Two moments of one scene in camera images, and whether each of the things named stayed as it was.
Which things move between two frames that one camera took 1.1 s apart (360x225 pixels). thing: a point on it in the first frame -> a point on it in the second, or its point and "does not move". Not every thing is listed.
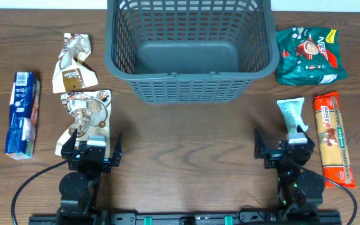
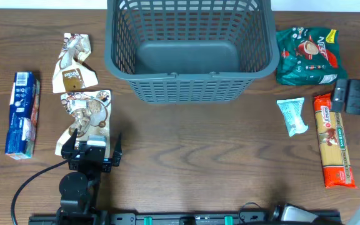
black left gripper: [116, 155] does not move
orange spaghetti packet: [335, 161] does not move
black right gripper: [272, 159] -> [356, 89]
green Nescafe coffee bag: [308, 56] does not move
